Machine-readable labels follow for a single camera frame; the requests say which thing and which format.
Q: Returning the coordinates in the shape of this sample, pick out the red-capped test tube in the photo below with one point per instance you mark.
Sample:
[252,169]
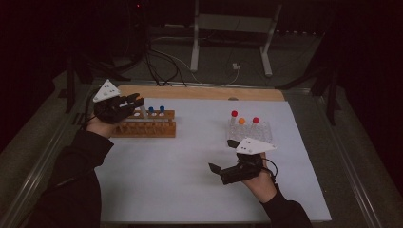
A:
[255,120]
[234,113]

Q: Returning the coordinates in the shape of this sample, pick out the white table mat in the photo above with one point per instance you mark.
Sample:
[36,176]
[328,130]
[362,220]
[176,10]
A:
[177,177]

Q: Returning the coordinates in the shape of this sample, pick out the orange-capped test tube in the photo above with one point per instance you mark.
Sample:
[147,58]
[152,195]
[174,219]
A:
[143,110]
[241,120]

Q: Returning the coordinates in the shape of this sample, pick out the person's right hand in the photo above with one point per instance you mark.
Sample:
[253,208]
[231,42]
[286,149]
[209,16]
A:
[263,186]

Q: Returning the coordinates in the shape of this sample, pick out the aluminium table frame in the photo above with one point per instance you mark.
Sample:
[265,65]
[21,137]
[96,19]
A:
[206,85]

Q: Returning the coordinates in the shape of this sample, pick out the grey metal stand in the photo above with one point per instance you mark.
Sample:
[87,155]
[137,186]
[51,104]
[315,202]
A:
[195,47]

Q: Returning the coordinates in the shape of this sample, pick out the wooden test tube rack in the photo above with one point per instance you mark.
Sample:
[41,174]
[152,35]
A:
[152,129]

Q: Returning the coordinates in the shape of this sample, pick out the person's left hand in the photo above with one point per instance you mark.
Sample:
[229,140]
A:
[101,128]

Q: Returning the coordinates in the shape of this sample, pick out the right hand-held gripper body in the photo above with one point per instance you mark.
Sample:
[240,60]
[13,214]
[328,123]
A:
[240,172]

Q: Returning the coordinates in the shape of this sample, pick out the blue-capped test tube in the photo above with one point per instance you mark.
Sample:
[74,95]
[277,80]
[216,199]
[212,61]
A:
[150,109]
[162,108]

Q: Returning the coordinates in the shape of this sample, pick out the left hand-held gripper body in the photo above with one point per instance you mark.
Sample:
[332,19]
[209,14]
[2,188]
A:
[111,109]

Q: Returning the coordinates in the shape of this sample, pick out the clear plastic test tube rack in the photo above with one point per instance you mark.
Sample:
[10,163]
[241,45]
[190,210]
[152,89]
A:
[263,133]

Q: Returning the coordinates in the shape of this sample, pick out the white plug adapter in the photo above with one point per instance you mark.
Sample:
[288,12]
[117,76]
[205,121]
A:
[236,66]

